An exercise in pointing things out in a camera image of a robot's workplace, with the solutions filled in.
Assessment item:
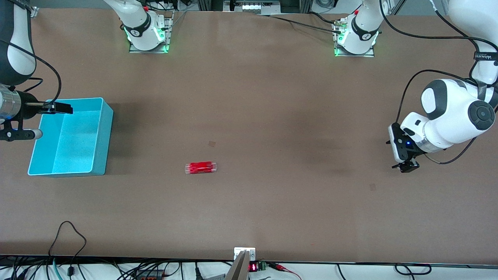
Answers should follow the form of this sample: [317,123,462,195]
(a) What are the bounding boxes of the blue plastic box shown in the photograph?
[27,97,114,177]

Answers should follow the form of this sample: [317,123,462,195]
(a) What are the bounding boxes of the red clip lead wires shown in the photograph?
[268,262,302,280]

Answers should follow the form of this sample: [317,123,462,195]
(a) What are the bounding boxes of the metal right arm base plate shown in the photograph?
[128,11,172,54]

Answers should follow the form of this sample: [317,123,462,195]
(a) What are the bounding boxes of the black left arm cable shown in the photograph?
[379,0,498,165]

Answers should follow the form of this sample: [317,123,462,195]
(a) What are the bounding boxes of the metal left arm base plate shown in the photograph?
[334,17,376,58]

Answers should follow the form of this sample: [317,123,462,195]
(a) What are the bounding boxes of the long black table cable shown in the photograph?
[259,14,343,34]

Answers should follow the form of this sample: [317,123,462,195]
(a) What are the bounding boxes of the red beetle toy car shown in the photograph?
[185,161,218,175]

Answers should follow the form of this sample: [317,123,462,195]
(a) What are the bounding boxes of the thin black looped cable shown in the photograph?
[47,221,87,277]

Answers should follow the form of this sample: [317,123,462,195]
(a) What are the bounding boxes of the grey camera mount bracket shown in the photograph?
[225,247,256,280]

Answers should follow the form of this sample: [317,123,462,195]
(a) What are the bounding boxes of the black coiled cable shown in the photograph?
[395,263,432,276]

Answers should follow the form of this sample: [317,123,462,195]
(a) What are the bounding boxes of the white lit device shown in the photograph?
[240,0,281,13]

